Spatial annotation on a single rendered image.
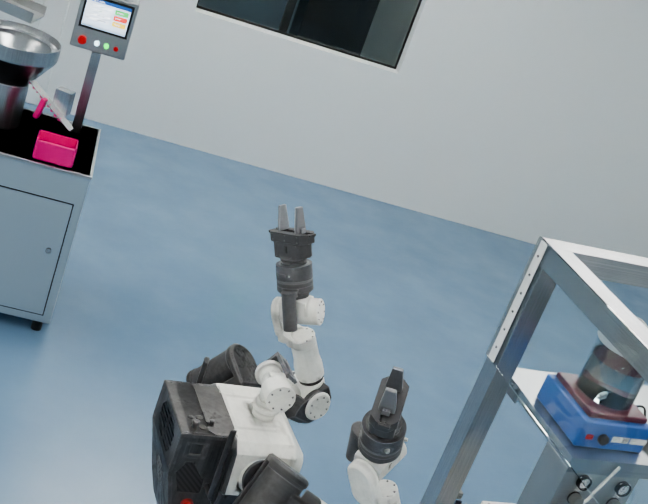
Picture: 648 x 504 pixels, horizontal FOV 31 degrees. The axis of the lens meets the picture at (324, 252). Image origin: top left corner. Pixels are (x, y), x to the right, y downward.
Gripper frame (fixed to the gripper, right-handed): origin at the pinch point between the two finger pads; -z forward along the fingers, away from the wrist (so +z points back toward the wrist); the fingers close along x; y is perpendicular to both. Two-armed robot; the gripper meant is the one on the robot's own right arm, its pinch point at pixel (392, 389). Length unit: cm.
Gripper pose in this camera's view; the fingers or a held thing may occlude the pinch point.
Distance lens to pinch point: 218.9
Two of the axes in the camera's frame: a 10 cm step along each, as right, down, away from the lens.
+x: 2.8, -6.5, 7.1
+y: 9.5, 2.7, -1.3
